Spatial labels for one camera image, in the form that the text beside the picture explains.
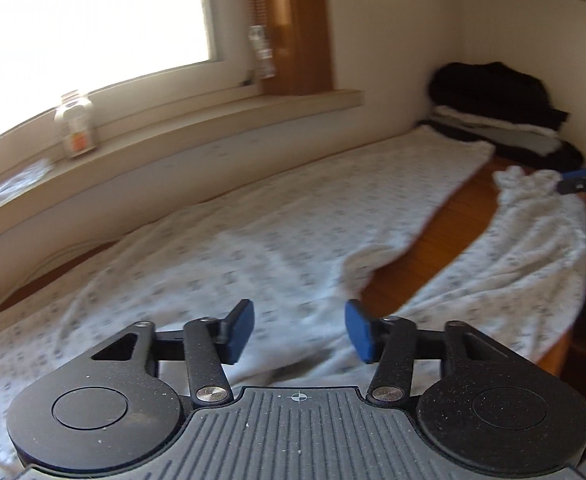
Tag white patterned folded garment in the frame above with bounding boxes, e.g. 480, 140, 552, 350
433, 105, 558, 137

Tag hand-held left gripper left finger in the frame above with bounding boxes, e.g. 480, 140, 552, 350
92, 299, 255, 405

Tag beige window sill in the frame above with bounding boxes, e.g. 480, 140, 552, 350
0, 89, 364, 256

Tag glass jar with orange label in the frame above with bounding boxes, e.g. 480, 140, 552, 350
54, 90, 98, 161

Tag clear plastic bag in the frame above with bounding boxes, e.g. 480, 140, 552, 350
0, 159, 56, 213

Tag white patterned pants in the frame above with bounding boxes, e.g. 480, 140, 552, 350
0, 127, 586, 466

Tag grey folded garment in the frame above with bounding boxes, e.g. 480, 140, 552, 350
473, 129, 564, 155

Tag wooden window frame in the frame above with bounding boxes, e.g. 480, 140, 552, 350
253, 0, 336, 96

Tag clear blind cord pull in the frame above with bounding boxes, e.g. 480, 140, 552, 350
249, 25, 276, 80

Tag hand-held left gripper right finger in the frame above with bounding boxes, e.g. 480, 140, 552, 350
345, 299, 508, 405

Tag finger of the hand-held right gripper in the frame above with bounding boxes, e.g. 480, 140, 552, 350
557, 161, 586, 197

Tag window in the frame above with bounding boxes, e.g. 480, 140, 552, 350
0, 0, 254, 161

